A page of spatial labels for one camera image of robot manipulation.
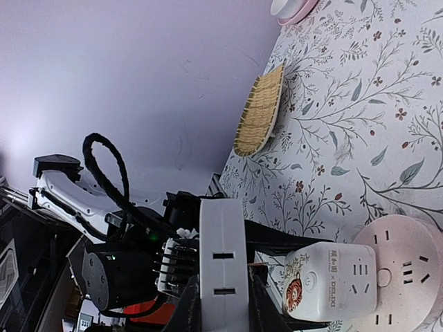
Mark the white bowl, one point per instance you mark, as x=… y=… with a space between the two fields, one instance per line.
x=284 y=9

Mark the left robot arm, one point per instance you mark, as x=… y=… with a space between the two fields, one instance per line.
x=95 y=210

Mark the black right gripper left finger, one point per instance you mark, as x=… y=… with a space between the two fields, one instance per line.
x=187 y=316

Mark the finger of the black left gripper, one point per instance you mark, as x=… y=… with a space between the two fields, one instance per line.
x=272 y=242

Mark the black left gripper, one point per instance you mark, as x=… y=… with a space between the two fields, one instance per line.
x=120 y=273

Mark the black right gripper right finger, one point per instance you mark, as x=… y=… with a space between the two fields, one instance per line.
x=263 y=315

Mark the white tiger cube socket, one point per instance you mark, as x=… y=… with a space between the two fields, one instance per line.
x=388 y=279

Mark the woven bamboo mat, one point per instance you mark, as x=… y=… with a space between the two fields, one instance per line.
x=260 y=113

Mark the white charger plug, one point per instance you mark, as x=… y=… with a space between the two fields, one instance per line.
x=223 y=274

